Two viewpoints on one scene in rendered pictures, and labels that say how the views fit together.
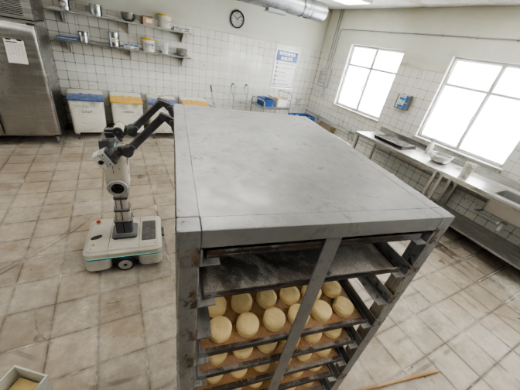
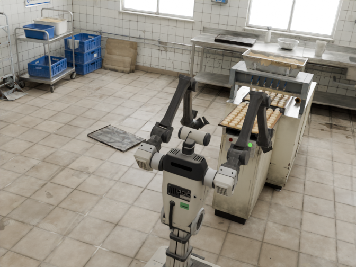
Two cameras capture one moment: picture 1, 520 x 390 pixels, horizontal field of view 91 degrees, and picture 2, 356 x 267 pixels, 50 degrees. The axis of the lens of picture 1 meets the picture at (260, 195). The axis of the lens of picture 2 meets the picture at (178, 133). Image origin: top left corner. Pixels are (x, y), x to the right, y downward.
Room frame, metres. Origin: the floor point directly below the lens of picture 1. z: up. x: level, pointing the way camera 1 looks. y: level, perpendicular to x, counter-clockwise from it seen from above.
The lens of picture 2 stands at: (0.57, 2.41, 2.16)
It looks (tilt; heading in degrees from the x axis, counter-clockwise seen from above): 26 degrees down; 319
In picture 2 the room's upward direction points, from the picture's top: 5 degrees clockwise
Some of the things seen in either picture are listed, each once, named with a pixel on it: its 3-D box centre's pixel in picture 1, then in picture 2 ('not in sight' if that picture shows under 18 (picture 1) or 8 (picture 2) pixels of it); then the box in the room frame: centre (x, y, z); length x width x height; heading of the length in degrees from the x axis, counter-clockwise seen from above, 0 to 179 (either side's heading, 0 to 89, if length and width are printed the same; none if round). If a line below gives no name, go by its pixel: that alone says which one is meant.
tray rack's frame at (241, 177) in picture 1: (235, 340); not in sight; (0.62, -0.01, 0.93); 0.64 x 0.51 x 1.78; 22
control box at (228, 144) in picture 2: not in sight; (240, 145); (2.29, 0.23, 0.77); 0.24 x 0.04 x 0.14; 26
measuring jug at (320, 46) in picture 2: (467, 169); (320, 48); (3.55, -2.83, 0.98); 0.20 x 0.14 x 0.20; 162
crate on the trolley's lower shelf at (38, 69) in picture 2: not in sight; (47, 66); (6.46, 0.15, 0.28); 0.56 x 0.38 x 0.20; 130
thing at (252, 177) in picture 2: not in sight; (246, 161); (2.45, -0.09, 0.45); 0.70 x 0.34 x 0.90; 116
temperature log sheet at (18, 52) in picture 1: (15, 51); not in sight; (3.72, 3.71, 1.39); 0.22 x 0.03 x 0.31; 122
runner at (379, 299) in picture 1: (318, 214); not in sight; (0.69, -0.20, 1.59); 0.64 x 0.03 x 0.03; 22
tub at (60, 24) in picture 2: (277, 100); (51, 26); (6.58, 0.01, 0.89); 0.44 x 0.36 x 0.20; 41
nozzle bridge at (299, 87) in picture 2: not in sight; (269, 88); (2.68, -0.54, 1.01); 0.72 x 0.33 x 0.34; 26
